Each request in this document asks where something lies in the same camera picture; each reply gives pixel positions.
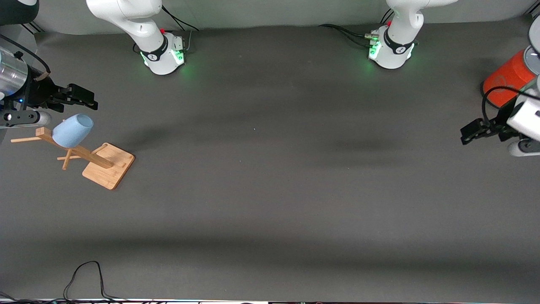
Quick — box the light blue plastic cup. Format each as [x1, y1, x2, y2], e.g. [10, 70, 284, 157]
[51, 114, 94, 149]

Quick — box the black left arm base cable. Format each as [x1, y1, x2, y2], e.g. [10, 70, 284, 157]
[318, 24, 377, 48]

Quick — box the black arm base cable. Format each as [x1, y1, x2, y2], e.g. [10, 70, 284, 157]
[161, 5, 199, 33]
[318, 24, 377, 48]

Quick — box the black right arm base cable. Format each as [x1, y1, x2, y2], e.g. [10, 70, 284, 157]
[161, 5, 199, 33]

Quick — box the thin black looped cable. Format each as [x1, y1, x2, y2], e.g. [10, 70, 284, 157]
[63, 261, 127, 301]

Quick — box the orange cylindrical canister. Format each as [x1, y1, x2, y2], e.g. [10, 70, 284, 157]
[483, 48, 539, 109]

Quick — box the wooden cup rack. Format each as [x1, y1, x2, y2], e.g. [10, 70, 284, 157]
[11, 127, 136, 190]

